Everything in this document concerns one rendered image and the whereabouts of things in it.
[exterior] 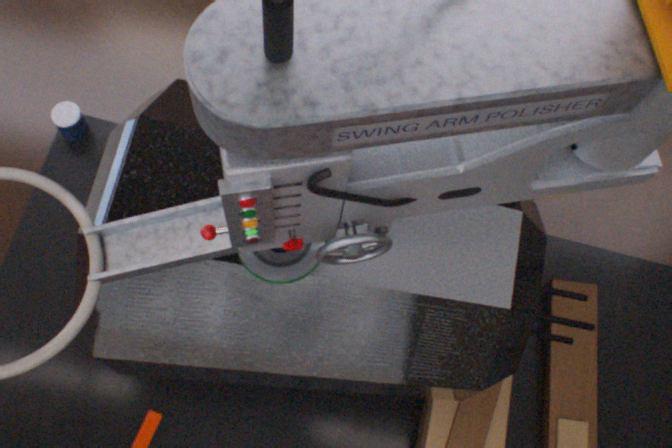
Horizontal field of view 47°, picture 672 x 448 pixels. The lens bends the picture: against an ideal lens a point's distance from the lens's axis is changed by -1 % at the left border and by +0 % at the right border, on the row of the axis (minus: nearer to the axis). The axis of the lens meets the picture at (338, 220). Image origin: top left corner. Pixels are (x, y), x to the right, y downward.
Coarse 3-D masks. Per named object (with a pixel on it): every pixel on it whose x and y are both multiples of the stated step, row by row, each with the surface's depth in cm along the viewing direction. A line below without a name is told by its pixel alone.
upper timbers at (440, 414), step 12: (504, 384) 245; (504, 396) 244; (432, 408) 241; (444, 408) 241; (456, 408) 242; (504, 408) 242; (432, 420) 240; (444, 420) 240; (492, 420) 241; (504, 420) 241; (432, 432) 239; (444, 432) 239; (492, 432) 240; (504, 432) 240; (432, 444) 237; (444, 444) 238; (492, 444) 239; (504, 444) 239
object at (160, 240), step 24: (144, 216) 172; (168, 216) 173; (192, 216) 175; (216, 216) 173; (120, 240) 177; (144, 240) 175; (168, 240) 174; (192, 240) 173; (216, 240) 172; (120, 264) 175; (144, 264) 169; (168, 264) 170
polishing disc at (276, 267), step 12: (240, 252) 184; (252, 252) 184; (264, 252) 184; (288, 252) 184; (300, 252) 185; (312, 252) 185; (252, 264) 183; (264, 264) 183; (276, 264) 183; (288, 264) 183; (300, 264) 184; (312, 264) 184; (264, 276) 182; (276, 276) 182; (288, 276) 182; (300, 276) 184
